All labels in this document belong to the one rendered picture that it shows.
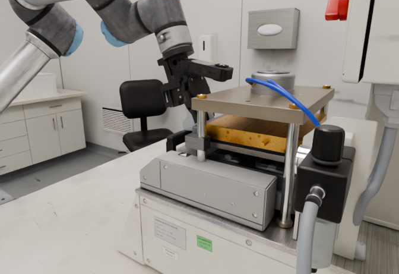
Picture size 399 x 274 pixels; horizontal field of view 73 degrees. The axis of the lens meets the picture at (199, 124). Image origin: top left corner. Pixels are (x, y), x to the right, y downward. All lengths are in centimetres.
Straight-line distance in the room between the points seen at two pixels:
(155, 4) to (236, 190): 41
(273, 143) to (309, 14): 161
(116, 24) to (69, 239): 51
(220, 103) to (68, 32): 68
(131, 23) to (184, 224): 43
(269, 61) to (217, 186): 168
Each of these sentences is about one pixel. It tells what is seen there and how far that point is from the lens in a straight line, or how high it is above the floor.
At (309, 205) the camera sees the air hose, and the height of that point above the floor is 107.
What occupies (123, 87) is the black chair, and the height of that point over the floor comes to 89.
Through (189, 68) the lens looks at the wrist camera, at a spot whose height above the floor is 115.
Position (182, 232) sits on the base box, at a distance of 51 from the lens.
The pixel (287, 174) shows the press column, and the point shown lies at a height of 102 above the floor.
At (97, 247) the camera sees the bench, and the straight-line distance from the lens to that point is 72.
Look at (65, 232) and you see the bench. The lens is 80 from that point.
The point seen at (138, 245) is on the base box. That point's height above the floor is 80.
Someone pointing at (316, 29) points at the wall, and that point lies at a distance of 198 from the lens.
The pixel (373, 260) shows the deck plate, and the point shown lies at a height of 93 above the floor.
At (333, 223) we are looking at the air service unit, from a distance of 28.
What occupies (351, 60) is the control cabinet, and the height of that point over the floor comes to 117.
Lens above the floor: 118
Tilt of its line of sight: 15 degrees down
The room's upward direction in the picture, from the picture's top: straight up
